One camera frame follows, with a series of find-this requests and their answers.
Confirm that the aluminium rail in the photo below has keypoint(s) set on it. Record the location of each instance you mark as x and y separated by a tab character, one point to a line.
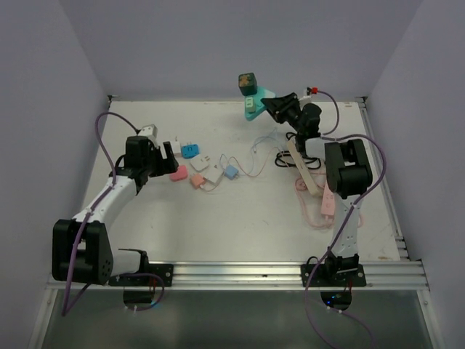
289	276

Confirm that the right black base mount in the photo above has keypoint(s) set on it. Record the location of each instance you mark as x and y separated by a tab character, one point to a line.
327	276

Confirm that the pink adapter plug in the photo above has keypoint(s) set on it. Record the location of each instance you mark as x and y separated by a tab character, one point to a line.
180	174

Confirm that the dark green cube charger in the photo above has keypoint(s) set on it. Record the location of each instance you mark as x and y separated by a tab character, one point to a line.
247	84

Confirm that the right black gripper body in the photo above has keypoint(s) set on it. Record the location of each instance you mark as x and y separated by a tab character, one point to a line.
294	112

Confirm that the beige power strip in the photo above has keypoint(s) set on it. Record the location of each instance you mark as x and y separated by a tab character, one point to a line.
303	170

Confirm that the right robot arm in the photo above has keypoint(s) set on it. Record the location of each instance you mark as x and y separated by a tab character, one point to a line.
348	174

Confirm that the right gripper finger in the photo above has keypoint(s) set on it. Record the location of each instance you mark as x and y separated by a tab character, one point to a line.
279	102
280	115

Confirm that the light blue usb charger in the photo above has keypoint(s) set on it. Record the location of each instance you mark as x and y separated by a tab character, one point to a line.
231	172

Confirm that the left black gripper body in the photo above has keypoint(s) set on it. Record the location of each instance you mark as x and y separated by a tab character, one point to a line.
153	162

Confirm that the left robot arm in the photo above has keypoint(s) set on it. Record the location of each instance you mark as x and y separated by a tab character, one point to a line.
81	248

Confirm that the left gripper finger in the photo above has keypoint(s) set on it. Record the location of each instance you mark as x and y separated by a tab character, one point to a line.
168	150
168	166

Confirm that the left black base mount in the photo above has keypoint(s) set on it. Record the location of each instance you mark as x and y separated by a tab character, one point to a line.
156	272

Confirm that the teal power strip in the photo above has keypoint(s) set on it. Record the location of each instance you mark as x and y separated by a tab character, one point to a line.
261	93

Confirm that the blue adapter plug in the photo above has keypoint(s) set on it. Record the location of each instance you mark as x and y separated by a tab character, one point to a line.
189	151

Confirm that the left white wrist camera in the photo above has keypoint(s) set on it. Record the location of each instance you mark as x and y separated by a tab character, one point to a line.
150	132

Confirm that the orange plug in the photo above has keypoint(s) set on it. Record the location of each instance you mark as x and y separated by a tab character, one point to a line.
198	181

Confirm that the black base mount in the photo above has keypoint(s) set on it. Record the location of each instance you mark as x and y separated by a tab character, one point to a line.
327	276
156	272

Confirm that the white folding extension socket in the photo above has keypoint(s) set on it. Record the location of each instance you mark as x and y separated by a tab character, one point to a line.
199	162

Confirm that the pink power strip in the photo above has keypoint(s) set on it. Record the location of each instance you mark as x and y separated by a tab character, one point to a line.
327	211

